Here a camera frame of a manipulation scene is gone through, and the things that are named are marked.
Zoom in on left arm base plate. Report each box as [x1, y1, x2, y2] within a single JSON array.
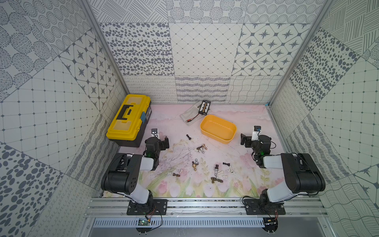
[[127, 199, 168, 216]]

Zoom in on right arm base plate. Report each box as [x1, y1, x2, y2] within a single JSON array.
[[242, 198, 286, 216]]

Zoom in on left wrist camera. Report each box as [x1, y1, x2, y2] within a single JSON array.
[[151, 128, 159, 139]]

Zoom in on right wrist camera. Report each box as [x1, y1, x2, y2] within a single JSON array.
[[251, 125, 262, 141]]

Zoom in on yellow plastic storage tray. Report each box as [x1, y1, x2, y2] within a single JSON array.
[[200, 115, 237, 144]]

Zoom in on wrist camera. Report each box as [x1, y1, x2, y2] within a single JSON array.
[[251, 125, 262, 141], [151, 128, 159, 139]]

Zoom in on brown lying chess piece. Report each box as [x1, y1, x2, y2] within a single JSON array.
[[215, 178, 224, 183]]

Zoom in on aluminium front rail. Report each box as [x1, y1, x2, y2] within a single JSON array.
[[84, 196, 328, 218]]

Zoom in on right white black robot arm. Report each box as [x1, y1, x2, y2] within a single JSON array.
[[240, 134, 326, 204]]

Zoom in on yellow plastic toolbox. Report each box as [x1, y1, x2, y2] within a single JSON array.
[[106, 94, 152, 148]]

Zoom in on clear plastic bag with cable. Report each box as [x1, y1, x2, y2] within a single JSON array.
[[180, 101, 204, 126]]

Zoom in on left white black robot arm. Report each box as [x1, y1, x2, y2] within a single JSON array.
[[101, 137, 169, 205]]

